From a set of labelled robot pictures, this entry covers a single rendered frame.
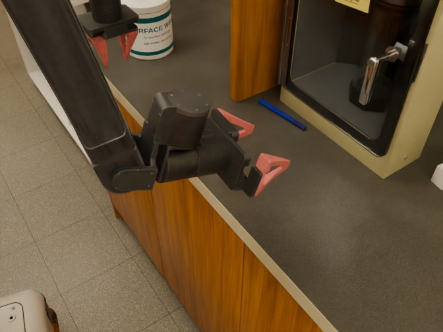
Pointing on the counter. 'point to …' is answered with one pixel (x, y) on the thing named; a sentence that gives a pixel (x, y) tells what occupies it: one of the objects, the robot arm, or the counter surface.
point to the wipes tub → (151, 28)
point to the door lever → (391, 53)
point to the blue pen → (283, 114)
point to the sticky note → (356, 4)
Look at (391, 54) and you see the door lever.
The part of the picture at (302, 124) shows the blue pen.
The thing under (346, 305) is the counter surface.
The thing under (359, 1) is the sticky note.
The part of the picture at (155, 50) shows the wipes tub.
